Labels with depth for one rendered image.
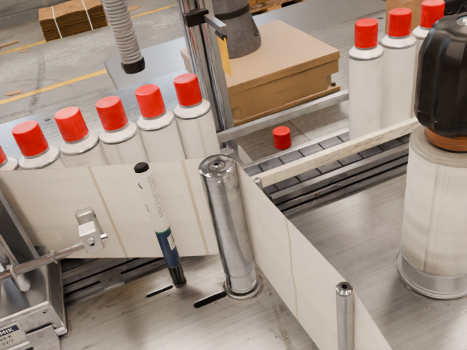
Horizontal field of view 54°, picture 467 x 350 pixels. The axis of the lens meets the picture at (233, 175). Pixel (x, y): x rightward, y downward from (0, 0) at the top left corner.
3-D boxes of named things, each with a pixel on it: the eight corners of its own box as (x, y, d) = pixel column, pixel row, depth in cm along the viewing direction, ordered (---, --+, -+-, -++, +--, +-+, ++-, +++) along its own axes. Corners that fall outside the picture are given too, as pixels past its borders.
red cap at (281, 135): (293, 140, 91) (292, 126, 89) (288, 149, 89) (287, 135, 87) (276, 139, 92) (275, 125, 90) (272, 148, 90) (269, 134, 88)
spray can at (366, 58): (360, 152, 76) (361, 30, 64) (342, 138, 80) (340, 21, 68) (387, 142, 77) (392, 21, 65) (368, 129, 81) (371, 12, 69)
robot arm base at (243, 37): (218, 66, 103) (210, 21, 97) (189, 49, 114) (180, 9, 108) (274, 44, 108) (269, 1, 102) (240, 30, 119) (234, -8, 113)
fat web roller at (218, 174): (232, 306, 55) (201, 182, 44) (219, 280, 58) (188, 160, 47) (267, 292, 56) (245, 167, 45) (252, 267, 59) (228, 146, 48)
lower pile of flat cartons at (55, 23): (45, 42, 455) (37, 21, 443) (44, 28, 498) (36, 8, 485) (109, 26, 468) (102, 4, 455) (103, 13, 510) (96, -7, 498)
